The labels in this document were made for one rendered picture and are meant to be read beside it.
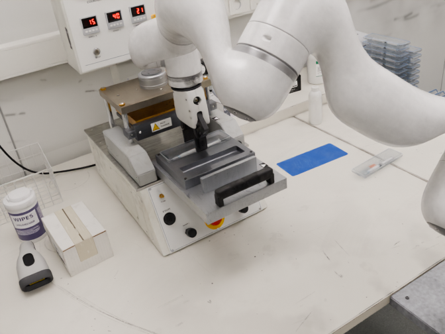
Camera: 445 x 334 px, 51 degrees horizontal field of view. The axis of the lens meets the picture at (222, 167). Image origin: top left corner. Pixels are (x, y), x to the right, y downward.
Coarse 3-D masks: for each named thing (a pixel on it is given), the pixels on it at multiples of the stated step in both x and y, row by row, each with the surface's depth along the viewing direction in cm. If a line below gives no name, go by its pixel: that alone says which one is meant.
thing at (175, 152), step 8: (208, 136) 124; (216, 136) 124; (224, 136) 123; (184, 144) 122; (192, 144) 121; (208, 144) 120; (160, 152) 119; (168, 152) 119; (176, 152) 118; (184, 152) 118
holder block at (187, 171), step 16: (224, 144) 121; (240, 144) 120; (160, 160) 119; (176, 160) 117; (192, 160) 116; (208, 160) 117; (224, 160) 114; (240, 160) 115; (176, 176) 112; (192, 176) 110
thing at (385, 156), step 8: (384, 152) 152; (392, 152) 151; (400, 152) 151; (368, 160) 149; (376, 160) 148; (384, 160) 148; (352, 168) 146; (360, 168) 145; (368, 168) 145; (376, 168) 144
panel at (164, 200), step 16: (160, 192) 122; (160, 208) 122; (176, 208) 124; (256, 208) 135; (160, 224) 122; (176, 224) 124; (192, 224) 126; (224, 224) 130; (176, 240) 124; (192, 240) 126
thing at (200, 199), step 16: (256, 160) 118; (160, 176) 120; (208, 176) 106; (224, 176) 109; (240, 176) 111; (176, 192) 113; (192, 192) 108; (208, 192) 108; (240, 192) 106; (256, 192) 106; (272, 192) 109; (192, 208) 107; (208, 208) 102; (224, 208) 103; (240, 208) 106; (208, 224) 102
